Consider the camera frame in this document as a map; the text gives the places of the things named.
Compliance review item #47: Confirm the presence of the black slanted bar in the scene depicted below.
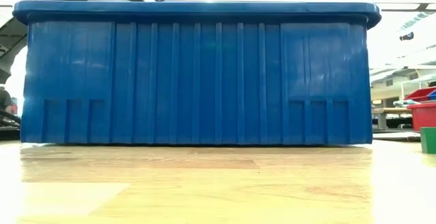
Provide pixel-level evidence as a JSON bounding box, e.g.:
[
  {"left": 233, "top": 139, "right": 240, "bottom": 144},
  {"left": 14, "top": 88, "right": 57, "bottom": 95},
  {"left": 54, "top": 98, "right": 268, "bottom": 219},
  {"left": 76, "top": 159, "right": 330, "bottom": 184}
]
[{"left": 0, "top": 110, "right": 22, "bottom": 127}]

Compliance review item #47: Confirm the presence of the person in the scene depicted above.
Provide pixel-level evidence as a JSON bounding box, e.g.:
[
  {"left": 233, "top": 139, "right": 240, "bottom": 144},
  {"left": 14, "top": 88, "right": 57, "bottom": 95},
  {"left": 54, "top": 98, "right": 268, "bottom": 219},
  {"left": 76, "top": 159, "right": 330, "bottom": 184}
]
[{"left": 0, "top": 86, "right": 14, "bottom": 114}]

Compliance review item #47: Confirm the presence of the large blue plastic bin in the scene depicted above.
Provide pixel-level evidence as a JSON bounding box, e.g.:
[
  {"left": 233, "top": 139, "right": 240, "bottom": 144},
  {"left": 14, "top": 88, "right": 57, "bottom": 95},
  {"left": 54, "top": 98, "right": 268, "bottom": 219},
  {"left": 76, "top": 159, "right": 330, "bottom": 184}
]
[{"left": 12, "top": 0, "right": 382, "bottom": 146}]

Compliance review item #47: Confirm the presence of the grey flat sheet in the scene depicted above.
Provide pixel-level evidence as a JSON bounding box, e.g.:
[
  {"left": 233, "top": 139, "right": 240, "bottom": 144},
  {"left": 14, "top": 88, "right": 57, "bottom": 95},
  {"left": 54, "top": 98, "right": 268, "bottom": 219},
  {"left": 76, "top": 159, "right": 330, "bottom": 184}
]
[{"left": 373, "top": 131, "right": 422, "bottom": 142}]

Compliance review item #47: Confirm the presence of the pale grey background equipment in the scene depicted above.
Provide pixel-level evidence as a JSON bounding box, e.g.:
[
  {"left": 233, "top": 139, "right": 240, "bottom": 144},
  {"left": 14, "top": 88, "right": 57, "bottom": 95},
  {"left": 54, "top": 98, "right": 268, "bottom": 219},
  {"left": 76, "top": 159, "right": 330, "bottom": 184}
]
[{"left": 392, "top": 97, "right": 420, "bottom": 108}]

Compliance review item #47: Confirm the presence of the green foam cube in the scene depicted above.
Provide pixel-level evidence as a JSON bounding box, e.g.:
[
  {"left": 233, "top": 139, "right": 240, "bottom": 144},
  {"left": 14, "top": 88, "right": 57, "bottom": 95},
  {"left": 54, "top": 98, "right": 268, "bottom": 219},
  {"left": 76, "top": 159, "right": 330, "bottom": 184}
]
[{"left": 420, "top": 127, "right": 436, "bottom": 155}]

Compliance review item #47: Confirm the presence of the red tilted tray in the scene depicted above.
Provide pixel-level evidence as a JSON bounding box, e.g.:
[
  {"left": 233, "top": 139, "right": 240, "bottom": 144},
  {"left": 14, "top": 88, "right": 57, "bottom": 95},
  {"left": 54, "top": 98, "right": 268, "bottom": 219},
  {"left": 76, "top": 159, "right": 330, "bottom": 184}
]
[{"left": 404, "top": 86, "right": 436, "bottom": 101}]

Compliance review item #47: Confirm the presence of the red plastic bin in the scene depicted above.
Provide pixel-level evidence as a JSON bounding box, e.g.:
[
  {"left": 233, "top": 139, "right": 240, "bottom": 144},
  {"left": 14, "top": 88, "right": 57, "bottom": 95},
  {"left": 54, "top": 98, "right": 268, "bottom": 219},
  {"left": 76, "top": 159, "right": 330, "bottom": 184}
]
[{"left": 407, "top": 101, "right": 436, "bottom": 132}]

